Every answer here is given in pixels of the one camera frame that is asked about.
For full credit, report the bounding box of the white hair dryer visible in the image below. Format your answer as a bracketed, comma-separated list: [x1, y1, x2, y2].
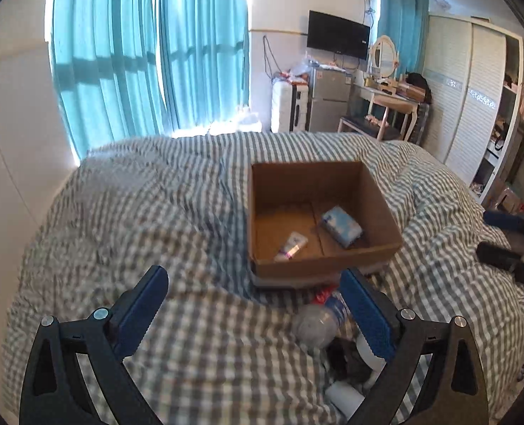
[325, 334, 386, 419]

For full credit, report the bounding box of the black tape roll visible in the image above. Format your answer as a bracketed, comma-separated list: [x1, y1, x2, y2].
[325, 337, 372, 386]

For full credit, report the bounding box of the clear plastic water bottle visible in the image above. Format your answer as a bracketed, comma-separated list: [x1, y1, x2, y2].
[293, 291, 349, 349]

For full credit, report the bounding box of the white dressing table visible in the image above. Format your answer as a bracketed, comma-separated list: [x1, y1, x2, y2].
[356, 85, 418, 142]

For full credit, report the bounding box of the blue tissue pack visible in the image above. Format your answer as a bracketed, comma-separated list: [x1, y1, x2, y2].
[321, 206, 363, 249]

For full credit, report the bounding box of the white louvred wardrobe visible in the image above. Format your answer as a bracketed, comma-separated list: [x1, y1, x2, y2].
[422, 15, 524, 204]

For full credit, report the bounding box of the red snack wrapper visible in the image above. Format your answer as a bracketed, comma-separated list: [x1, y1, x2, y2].
[312, 285, 337, 305]

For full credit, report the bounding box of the grey checked bed quilt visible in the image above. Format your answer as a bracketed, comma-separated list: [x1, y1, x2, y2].
[2, 132, 524, 424]

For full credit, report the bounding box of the brown cardboard box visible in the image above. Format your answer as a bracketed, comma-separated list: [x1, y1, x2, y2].
[247, 161, 403, 289]

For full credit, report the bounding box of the small white cream tube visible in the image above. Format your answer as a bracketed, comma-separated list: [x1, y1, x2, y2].
[274, 231, 308, 262]

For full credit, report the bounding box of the oval vanity mirror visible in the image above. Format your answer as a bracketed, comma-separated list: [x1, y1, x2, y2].
[369, 35, 399, 79]

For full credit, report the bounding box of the silver mini fridge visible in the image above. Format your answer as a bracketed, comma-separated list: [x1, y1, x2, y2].
[308, 68, 352, 132]

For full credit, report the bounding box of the right teal curtain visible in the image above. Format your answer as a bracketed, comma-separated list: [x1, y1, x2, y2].
[377, 0, 429, 75]

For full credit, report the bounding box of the teal curtain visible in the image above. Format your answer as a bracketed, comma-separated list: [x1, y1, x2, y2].
[49, 0, 171, 158]
[377, 0, 429, 75]
[156, 0, 250, 131]

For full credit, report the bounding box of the white suitcase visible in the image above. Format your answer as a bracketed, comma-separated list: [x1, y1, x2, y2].
[270, 80, 309, 134]

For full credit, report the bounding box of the middle teal curtain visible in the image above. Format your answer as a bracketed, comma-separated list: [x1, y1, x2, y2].
[156, 0, 250, 131]

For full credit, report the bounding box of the left teal curtain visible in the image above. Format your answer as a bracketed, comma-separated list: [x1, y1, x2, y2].
[49, 0, 171, 158]

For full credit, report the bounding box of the black wall television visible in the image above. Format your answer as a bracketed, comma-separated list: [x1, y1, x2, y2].
[307, 11, 370, 61]

